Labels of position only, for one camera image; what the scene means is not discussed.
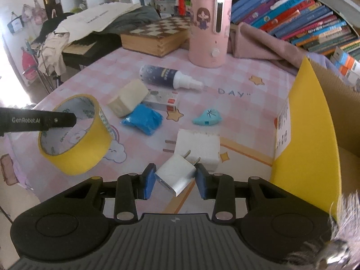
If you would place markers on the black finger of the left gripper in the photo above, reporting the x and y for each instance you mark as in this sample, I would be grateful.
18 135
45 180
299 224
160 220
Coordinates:
22 120

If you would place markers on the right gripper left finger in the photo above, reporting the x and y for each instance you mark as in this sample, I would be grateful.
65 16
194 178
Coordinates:
146 182

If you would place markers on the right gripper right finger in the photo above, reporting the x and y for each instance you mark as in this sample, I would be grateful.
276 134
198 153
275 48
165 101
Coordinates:
207 183

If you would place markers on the white USB wall charger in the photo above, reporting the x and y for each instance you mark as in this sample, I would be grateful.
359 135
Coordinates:
176 173

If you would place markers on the yellow packing tape roll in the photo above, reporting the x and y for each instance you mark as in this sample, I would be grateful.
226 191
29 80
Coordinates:
75 150

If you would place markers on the white foam block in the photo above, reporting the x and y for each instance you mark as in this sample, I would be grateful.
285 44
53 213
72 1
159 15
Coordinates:
200 144

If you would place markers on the blue crumpled cloth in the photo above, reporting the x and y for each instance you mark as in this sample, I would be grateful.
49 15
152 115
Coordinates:
143 118

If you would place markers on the pink checkered tablecloth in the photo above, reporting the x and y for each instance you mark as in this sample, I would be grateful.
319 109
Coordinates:
249 95

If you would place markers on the light blue heart clip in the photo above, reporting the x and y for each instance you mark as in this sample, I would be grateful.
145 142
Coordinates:
209 117

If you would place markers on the small white red box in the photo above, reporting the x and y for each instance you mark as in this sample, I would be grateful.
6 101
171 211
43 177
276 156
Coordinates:
166 101

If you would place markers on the cream sponge block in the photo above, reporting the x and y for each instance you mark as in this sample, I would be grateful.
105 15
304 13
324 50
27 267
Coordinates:
128 97

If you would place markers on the dark blue spray bottle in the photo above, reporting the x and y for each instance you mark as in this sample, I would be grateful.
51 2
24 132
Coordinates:
166 77

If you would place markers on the yellow cardboard box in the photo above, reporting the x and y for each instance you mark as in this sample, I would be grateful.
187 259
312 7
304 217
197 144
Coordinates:
317 138

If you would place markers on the white canvas bag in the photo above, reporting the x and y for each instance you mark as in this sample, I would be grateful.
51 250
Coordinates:
94 19

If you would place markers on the wooden chess board box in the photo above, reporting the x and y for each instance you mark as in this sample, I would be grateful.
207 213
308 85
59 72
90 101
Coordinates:
158 39

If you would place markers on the pink folded cloth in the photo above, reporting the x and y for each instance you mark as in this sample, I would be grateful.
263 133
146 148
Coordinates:
251 43

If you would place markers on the pink cylindrical humidifier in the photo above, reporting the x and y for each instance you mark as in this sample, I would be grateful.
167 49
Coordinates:
209 32

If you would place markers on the row of leaning books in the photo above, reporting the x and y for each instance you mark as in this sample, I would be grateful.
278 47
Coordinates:
312 25

